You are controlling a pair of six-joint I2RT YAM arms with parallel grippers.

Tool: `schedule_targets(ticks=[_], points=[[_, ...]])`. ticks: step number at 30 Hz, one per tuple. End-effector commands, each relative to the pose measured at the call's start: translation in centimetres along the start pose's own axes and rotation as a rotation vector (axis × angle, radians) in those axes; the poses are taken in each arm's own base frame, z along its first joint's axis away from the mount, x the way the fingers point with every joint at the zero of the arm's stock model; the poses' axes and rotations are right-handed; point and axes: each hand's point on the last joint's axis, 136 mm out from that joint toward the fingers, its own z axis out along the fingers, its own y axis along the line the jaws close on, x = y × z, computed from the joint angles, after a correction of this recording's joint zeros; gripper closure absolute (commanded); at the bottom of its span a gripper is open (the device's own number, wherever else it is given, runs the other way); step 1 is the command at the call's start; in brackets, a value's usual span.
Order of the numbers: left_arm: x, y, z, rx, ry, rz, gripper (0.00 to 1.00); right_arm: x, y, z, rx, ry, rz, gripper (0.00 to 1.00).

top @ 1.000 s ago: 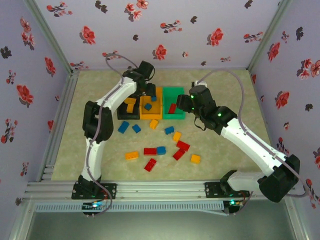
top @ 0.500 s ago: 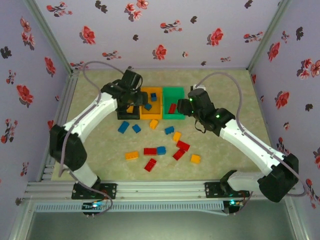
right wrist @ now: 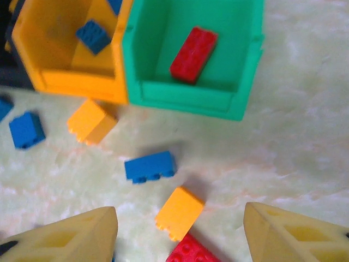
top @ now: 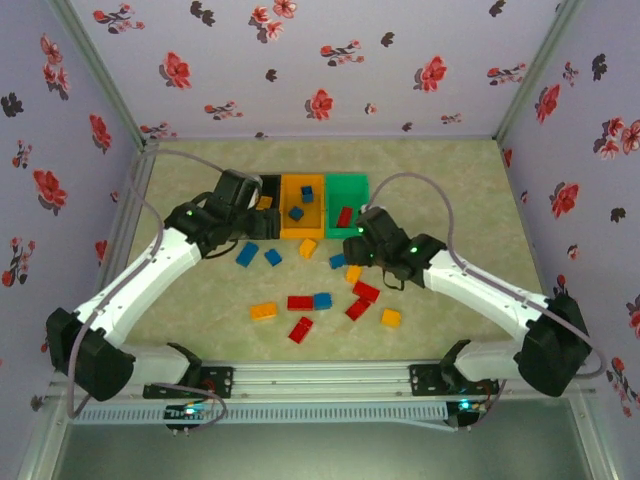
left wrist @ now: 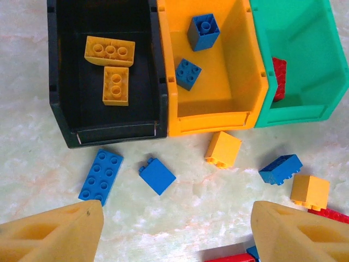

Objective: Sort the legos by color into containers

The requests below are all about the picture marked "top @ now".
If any aluminium corner post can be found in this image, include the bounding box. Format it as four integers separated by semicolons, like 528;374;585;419
492;0;586;144
47;0;151;149

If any black plastic container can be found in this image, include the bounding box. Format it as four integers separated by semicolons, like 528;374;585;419
234;173;283;240

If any aluminium side rail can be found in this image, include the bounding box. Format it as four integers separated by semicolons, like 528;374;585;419
74;142;161;366

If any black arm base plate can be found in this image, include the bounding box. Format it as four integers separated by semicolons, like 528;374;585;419
143;366;235;400
408;363;501;396

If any grey slotted cable duct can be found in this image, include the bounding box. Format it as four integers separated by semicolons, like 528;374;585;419
67;402;449;426

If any large blue lego brick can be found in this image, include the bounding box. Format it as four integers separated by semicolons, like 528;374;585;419
235;242;260;268

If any green plastic container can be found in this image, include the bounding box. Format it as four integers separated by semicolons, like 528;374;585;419
324;172;372;240

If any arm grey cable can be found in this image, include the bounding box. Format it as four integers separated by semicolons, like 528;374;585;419
369;171;606;434
67;147;261;434

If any orange plastic container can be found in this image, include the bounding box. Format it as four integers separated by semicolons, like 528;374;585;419
278;173;329;240

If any aluminium lower frame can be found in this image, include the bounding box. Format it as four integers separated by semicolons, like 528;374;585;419
14;394;626;480

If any left arm grey cable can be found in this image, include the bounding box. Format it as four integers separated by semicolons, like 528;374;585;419
67;147;261;434

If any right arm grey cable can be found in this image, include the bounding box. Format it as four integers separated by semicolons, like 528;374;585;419
369;171;606;434

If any aluminium mounting rail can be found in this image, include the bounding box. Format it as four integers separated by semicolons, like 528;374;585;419
47;357;599;401

